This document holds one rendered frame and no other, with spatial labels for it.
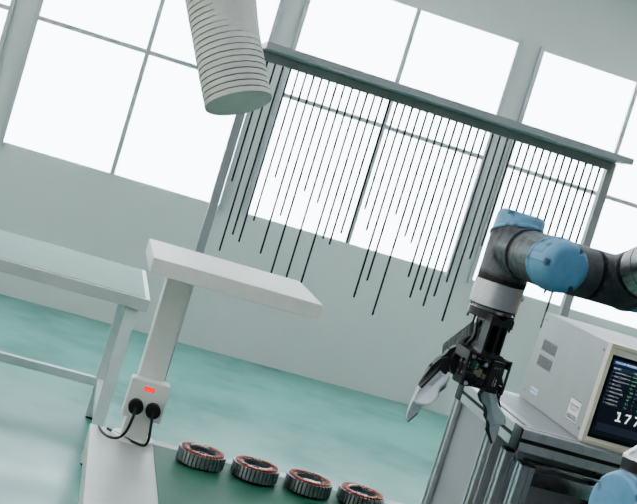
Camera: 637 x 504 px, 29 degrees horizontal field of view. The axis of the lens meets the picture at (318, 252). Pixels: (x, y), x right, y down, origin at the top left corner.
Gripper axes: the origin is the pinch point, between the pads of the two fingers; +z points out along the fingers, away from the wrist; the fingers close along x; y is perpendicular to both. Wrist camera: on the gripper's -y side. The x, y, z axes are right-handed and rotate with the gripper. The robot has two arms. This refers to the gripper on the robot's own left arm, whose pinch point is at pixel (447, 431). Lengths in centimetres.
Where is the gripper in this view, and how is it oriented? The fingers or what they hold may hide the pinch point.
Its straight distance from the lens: 193.1
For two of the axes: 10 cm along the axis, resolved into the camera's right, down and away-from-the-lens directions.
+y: 2.3, 1.4, -9.6
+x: 9.3, 2.7, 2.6
